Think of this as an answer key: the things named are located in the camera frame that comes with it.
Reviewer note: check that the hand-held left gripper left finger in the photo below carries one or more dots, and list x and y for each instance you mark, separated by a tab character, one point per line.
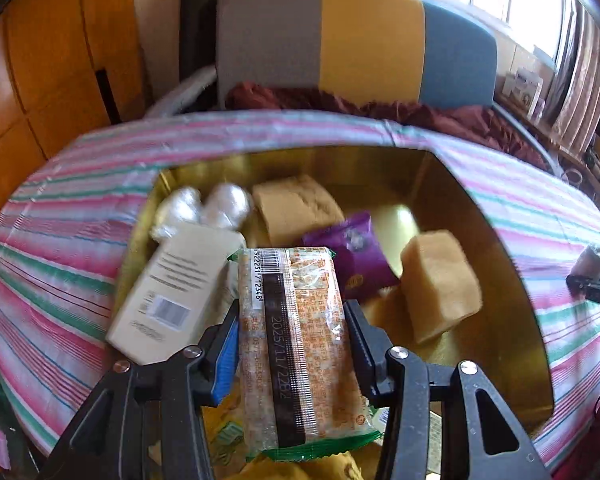
227	365

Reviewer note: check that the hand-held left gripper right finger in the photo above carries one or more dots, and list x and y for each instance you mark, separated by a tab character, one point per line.
362	355

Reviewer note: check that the beige carton box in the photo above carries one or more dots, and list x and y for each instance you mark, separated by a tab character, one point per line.
170	285

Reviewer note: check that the purple snack packet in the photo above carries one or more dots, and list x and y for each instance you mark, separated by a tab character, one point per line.
355	255

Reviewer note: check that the small yellow sponge block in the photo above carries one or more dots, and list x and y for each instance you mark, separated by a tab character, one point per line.
440	285

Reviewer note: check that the yellow snack packet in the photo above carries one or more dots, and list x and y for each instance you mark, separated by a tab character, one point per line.
330	471

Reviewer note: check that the plastic white balls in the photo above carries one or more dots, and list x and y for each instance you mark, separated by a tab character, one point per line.
220	210

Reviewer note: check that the large yellow sponge block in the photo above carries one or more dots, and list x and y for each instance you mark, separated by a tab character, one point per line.
295	210

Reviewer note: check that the gold tin box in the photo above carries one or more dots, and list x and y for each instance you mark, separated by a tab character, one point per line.
380	175

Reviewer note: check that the wooden desk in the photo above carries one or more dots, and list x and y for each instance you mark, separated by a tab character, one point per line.
570	155

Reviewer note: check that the striped cloth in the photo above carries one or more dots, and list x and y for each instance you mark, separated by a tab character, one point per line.
55	240

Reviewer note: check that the white box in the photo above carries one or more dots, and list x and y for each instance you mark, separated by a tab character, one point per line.
521	90

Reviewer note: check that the pink patterned curtain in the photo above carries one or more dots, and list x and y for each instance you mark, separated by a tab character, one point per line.
580	75

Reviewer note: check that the maroon blanket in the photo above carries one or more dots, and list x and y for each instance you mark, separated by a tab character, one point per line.
430	120

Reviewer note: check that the window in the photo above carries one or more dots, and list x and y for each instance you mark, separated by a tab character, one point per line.
505	0

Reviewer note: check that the grey yellow blue chair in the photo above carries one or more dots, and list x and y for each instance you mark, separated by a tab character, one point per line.
370	40

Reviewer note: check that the black rolled mat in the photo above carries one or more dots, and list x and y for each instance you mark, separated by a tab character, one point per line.
197	35

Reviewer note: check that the wooden wardrobe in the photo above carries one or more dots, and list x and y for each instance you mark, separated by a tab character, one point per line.
45	60

